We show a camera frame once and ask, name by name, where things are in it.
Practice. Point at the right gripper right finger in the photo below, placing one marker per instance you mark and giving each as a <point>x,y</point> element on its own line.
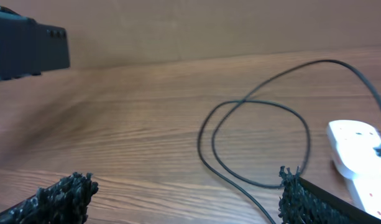
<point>305,203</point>

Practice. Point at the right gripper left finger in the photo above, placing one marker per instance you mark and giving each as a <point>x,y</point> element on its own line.
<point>65,202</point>

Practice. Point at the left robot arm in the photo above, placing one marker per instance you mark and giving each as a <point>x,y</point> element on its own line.
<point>28,48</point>

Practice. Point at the white charger plug adapter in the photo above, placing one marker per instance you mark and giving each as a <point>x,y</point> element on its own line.
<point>354,154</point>

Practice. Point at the white power strip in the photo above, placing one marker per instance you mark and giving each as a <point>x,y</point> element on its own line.
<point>365,191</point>

